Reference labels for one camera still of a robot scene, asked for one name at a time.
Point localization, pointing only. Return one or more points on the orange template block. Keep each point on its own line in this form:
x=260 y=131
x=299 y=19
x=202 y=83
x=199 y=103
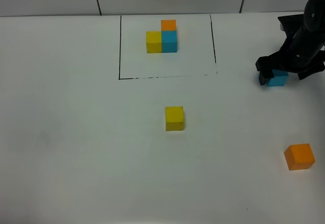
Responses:
x=168 y=25

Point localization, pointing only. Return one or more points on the yellow template block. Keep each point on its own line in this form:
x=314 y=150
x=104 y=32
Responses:
x=153 y=42

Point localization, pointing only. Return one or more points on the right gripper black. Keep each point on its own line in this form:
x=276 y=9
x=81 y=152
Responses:
x=299 y=54

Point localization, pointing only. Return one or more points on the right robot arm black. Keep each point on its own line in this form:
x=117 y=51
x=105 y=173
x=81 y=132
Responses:
x=313 y=18

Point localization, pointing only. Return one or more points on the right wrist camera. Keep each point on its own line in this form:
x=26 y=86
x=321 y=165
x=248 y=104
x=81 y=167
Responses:
x=290 y=24

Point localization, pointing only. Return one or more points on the blue template block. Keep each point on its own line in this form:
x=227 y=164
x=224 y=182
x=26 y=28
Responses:
x=169 y=41

